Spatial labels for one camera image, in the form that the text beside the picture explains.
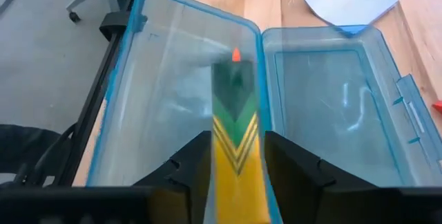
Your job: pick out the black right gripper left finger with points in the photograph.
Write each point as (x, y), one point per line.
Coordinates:
(197, 168)

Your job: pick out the black table edge frame bar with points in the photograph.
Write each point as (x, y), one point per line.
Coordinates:
(90, 113)

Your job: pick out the yellow green crayon box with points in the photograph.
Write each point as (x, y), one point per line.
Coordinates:
(238, 168)

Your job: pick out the white paper sheet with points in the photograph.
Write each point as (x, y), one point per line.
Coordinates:
(348, 2)

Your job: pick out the clear blue plastic pencil case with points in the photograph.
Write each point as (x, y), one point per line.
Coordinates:
(165, 96)

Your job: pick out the orange marker cap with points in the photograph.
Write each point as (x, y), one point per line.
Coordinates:
(438, 107)

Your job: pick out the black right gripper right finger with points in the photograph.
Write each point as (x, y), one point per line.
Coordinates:
(293, 175)

